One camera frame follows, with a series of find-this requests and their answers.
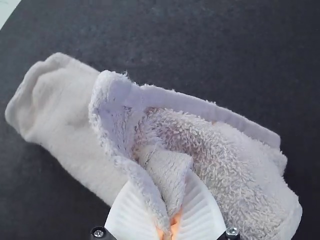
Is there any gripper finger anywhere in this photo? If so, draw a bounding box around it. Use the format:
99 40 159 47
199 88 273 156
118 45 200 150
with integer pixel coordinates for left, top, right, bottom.
91 177 174 240
171 170 241 240

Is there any pale towel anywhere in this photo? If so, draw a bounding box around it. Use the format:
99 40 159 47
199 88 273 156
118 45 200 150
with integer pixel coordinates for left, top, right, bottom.
4 51 304 240

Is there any black mat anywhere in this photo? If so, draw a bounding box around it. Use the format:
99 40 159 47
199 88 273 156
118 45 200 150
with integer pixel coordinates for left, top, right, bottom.
0 0 320 240

